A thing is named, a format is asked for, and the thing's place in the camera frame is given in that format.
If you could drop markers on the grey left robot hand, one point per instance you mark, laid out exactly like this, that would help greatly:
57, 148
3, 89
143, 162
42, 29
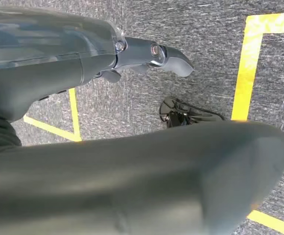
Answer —
34, 48

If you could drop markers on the yellow floor tape line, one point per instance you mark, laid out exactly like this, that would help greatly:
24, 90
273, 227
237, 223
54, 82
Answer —
272, 222
247, 65
74, 110

